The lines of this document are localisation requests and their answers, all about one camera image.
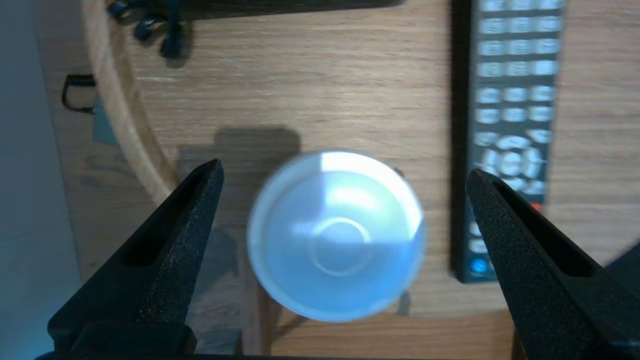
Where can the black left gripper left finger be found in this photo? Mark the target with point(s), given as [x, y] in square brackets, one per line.
[150, 280]

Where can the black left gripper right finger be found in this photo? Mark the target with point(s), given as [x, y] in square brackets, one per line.
[540, 290]

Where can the white round puck device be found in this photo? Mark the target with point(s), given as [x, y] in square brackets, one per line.
[335, 235]

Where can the round wooden bedside table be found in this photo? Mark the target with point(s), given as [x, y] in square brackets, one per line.
[350, 90]

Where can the black TV remote control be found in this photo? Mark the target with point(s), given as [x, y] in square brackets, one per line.
[510, 100]

